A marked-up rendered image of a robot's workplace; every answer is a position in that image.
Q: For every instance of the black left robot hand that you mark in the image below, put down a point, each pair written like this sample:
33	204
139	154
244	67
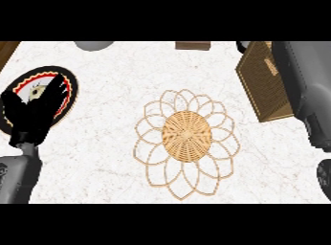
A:
31	121

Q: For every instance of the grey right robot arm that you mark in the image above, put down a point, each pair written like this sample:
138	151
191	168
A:
313	83

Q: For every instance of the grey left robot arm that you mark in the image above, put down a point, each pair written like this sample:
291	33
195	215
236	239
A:
11	178

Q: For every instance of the black red oval placemat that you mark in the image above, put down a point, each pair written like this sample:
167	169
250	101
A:
30	83

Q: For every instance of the flower-shaped wicker basket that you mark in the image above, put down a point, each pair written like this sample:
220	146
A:
186	135

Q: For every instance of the pale grey rounded object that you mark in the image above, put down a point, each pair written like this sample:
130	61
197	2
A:
93	45

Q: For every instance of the small brown wooden block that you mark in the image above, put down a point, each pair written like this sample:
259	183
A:
192	45

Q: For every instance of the brown woven box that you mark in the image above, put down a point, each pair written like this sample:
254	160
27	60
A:
263	92

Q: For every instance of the black rounded object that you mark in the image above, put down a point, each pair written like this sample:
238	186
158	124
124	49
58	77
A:
242	46

